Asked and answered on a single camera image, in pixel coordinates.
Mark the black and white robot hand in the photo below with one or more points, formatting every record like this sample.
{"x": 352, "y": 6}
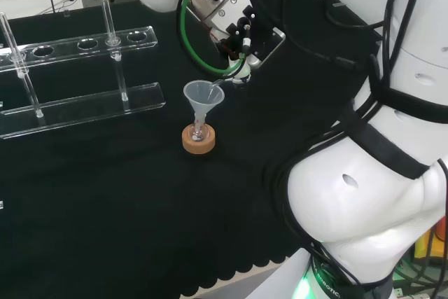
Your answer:
{"x": 239, "y": 71}

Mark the translucent plastic funnel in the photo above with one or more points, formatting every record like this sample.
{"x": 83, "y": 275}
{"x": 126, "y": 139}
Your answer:
{"x": 203, "y": 97}

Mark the small round-bottom glass flask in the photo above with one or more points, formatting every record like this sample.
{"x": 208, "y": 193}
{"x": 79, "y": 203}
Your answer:
{"x": 198, "y": 134}

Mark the clear acrylic funnel stand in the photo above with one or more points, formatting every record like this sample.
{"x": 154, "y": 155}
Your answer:
{"x": 77, "y": 110}

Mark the black bench cloth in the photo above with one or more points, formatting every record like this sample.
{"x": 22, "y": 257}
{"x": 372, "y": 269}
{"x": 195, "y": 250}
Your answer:
{"x": 105, "y": 190}

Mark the yellow stop button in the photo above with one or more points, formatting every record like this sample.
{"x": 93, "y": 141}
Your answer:
{"x": 425, "y": 243}

